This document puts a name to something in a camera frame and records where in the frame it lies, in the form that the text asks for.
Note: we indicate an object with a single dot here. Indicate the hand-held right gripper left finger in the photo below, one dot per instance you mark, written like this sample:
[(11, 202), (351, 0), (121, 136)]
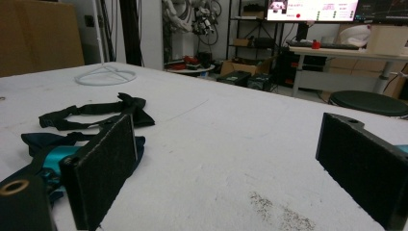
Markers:
[(99, 173)]

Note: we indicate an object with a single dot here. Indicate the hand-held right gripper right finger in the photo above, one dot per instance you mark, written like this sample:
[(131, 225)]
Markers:
[(362, 166)]

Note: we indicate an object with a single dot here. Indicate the black round stool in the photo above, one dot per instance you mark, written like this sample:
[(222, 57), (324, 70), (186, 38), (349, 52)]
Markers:
[(369, 102)]

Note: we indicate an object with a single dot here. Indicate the white foam mat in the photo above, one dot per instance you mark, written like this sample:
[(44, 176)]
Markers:
[(208, 144)]

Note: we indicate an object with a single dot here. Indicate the white office desk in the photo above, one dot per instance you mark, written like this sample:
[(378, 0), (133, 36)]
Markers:
[(340, 54)]

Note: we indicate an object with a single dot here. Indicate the black keyboard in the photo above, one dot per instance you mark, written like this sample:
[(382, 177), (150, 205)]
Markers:
[(336, 45)]

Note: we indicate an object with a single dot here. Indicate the beige box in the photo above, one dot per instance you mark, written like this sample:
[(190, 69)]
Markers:
[(386, 39)]

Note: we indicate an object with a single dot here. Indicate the small red object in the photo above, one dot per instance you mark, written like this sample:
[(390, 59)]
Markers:
[(316, 45)]

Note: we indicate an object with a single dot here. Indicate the white plastic bag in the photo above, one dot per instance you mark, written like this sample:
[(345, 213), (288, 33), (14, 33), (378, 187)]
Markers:
[(354, 34)]

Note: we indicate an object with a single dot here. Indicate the black case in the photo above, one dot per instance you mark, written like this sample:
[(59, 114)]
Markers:
[(260, 82), (234, 78)]

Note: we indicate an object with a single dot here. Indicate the round white side table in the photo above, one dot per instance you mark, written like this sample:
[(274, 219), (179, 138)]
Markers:
[(192, 69)]

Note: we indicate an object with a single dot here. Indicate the brown cardboard sheet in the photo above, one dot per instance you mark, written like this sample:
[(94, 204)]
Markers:
[(38, 35)]

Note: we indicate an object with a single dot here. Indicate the dark computer monitor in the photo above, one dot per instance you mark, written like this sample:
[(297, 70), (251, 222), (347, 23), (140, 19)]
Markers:
[(383, 9)]

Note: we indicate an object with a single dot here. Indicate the open cardboard box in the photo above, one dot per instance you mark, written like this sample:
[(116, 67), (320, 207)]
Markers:
[(237, 66)]

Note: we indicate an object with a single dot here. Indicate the lit computer monitor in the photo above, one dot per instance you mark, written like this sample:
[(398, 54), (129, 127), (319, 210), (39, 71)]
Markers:
[(317, 9)]

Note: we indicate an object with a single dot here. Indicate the black metal shelf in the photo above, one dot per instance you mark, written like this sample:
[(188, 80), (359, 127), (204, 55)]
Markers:
[(243, 32)]

